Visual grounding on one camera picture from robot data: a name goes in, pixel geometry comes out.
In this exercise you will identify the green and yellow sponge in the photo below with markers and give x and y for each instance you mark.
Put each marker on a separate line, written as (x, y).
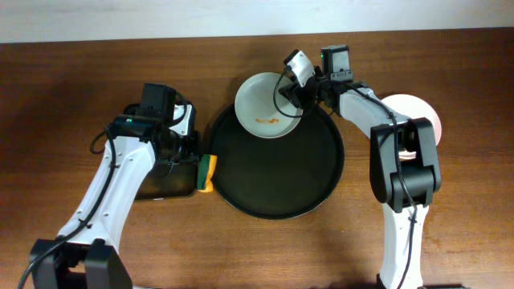
(206, 168)

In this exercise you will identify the round black tray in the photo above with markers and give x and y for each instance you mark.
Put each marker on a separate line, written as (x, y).
(277, 178)

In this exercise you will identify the black rectangular tray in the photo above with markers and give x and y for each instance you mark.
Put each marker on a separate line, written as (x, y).
(168, 184)

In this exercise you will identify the pale pink plate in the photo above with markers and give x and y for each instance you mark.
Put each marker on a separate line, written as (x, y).
(415, 108)

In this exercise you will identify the white plate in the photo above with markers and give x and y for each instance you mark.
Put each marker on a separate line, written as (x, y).
(406, 155)

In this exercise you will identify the pale green plate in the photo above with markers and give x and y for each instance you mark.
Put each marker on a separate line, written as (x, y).
(256, 111)

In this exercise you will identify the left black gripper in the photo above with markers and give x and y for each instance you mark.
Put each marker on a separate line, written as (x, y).
(192, 152)

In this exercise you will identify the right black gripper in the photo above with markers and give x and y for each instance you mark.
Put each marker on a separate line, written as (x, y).
(292, 95)

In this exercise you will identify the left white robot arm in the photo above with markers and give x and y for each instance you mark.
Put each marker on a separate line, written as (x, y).
(85, 253)

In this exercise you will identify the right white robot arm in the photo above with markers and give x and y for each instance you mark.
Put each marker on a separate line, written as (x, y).
(404, 169)

